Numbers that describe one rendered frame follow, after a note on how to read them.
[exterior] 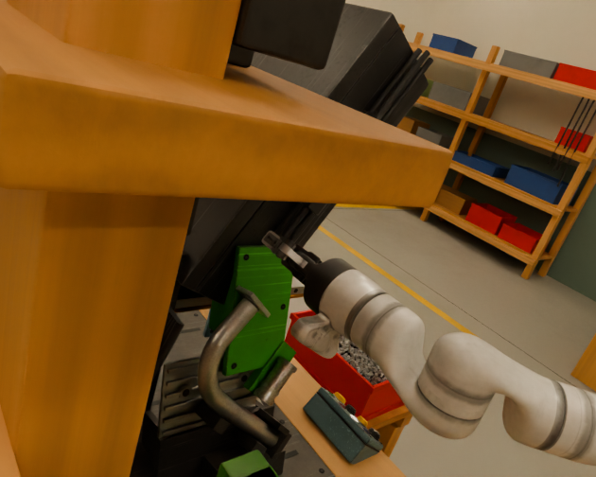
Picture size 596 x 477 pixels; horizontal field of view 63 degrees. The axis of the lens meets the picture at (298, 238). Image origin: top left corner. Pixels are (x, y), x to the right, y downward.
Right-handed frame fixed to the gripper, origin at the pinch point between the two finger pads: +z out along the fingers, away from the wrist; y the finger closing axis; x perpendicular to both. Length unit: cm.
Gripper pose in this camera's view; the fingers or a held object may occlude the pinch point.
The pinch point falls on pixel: (274, 243)
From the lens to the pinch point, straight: 69.7
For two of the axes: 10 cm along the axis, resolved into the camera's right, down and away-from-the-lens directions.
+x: -6.4, 7.7, -0.7
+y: -4.7, -4.5, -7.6
